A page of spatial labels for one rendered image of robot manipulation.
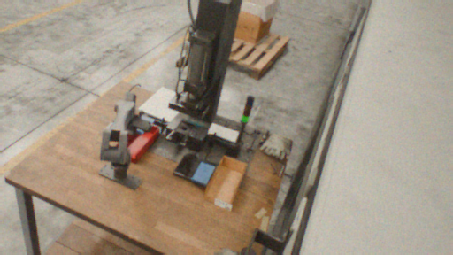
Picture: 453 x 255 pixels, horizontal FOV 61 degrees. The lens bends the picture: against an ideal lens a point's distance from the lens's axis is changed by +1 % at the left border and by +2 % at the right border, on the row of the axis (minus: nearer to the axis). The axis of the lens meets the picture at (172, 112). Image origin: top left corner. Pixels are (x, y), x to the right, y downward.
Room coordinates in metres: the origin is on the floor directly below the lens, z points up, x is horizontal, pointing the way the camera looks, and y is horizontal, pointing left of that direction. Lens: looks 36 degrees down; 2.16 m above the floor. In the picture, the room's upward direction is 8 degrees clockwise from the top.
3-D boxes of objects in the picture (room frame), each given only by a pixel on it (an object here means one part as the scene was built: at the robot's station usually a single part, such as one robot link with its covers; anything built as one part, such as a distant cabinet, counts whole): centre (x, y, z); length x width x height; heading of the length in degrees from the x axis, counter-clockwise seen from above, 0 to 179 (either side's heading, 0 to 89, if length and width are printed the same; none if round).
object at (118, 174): (1.19, 0.20, 0.94); 0.20 x 0.07 x 0.08; 70
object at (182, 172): (1.30, -0.15, 0.91); 0.17 x 0.16 x 0.02; 70
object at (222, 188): (1.23, -0.29, 0.93); 0.25 x 0.13 x 0.08; 160
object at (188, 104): (1.59, -0.10, 1.22); 0.26 x 0.18 x 0.30; 160
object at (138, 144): (1.43, 0.15, 0.93); 0.25 x 0.12 x 0.06; 160
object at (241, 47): (4.68, -0.79, 0.07); 1.20 x 1.00 x 0.14; 153
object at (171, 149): (1.58, -0.14, 0.88); 0.65 x 0.50 x 0.03; 70
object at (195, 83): (1.52, -0.08, 1.37); 0.11 x 0.09 x 0.30; 70
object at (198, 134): (1.51, -0.09, 0.98); 0.20 x 0.10 x 0.01; 70
